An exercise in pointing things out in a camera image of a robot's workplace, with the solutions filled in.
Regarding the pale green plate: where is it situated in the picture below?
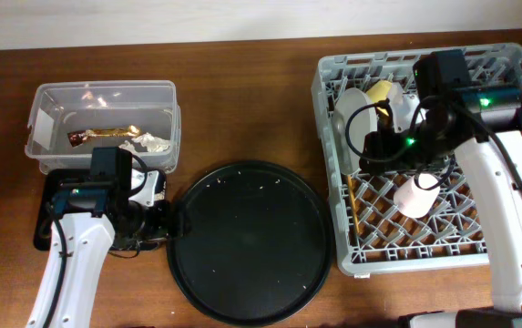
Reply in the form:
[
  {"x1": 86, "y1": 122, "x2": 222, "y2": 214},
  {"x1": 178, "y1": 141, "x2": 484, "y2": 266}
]
[{"x1": 332, "y1": 87, "x2": 377, "y2": 175}]

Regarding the wooden chopstick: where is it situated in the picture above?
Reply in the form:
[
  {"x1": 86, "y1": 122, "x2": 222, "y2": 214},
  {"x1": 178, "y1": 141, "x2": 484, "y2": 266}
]
[{"x1": 346, "y1": 175, "x2": 360, "y2": 240}]

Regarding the pink plastic cup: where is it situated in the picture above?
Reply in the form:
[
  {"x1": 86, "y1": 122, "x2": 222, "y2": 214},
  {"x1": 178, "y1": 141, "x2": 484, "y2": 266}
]
[{"x1": 393, "y1": 173, "x2": 440, "y2": 219}]

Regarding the yellow bowl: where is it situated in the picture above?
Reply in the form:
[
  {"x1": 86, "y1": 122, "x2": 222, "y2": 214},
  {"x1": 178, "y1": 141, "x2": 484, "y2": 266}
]
[{"x1": 366, "y1": 80, "x2": 393, "y2": 103}]

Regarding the white tissue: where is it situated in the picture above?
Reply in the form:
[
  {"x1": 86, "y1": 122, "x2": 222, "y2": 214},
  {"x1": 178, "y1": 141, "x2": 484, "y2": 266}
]
[{"x1": 119, "y1": 133, "x2": 171, "y2": 154}]

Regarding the brown gold snack wrapper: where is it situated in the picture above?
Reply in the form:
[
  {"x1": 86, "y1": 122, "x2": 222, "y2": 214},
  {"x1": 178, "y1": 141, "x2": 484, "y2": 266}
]
[{"x1": 67, "y1": 125, "x2": 141, "y2": 148}]

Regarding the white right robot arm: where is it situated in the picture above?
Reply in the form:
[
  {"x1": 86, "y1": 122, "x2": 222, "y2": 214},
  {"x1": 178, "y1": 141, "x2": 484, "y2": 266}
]
[{"x1": 379, "y1": 84, "x2": 522, "y2": 327}]

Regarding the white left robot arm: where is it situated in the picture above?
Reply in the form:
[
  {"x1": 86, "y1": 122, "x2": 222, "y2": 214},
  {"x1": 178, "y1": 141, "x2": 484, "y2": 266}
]
[{"x1": 26, "y1": 187, "x2": 116, "y2": 327}]

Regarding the grey plastic dishwasher rack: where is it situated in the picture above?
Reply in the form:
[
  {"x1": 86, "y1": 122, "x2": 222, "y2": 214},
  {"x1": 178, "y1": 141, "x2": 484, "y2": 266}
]
[{"x1": 311, "y1": 43, "x2": 522, "y2": 277}]

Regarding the black square food-waste tray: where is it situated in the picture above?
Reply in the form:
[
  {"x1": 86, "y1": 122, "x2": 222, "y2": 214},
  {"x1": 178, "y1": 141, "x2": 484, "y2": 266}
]
[{"x1": 34, "y1": 169, "x2": 156, "y2": 251}]

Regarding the clear plastic waste bin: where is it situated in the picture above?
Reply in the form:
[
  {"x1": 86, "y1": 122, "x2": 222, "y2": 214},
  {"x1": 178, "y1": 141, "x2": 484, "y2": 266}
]
[{"x1": 25, "y1": 80, "x2": 181, "y2": 174}]

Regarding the round black serving tray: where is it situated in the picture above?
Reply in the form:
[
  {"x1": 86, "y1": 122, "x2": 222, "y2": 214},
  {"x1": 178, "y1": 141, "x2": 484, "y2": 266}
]
[{"x1": 167, "y1": 160, "x2": 334, "y2": 326}]

